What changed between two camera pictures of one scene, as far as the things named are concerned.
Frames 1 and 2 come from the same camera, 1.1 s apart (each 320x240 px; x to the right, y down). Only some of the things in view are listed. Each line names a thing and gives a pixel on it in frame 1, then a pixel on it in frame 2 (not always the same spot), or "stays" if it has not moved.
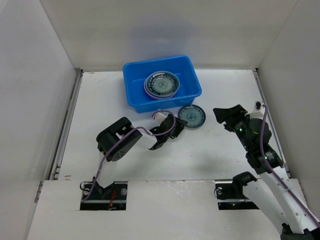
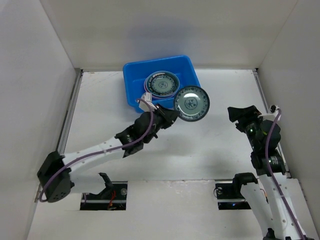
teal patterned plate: x=162 y=84 stays
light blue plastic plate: x=162 y=83 stays
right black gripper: x=231 y=118 to x=246 y=117
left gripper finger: x=179 y=126 to x=168 y=116
